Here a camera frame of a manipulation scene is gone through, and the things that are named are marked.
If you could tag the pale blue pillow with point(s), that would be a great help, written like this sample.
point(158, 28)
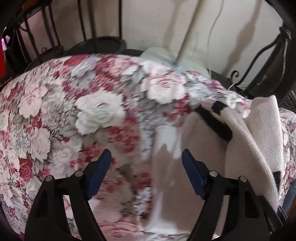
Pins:
point(159, 56)

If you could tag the floral bed sheet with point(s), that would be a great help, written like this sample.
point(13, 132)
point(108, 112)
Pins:
point(57, 115)

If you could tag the black round stool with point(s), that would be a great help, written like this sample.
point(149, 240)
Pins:
point(101, 44)

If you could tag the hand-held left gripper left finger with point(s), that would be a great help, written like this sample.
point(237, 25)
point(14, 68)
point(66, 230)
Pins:
point(98, 172)

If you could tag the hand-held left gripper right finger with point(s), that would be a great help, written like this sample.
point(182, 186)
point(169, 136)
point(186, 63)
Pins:
point(193, 175)

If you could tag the white sweater black v-neck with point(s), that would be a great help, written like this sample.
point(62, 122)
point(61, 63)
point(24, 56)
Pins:
point(242, 148)

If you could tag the red cloth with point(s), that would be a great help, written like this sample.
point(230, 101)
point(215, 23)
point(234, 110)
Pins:
point(2, 58)

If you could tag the white pipe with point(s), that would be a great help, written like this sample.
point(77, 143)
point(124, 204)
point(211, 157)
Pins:
point(192, 30)

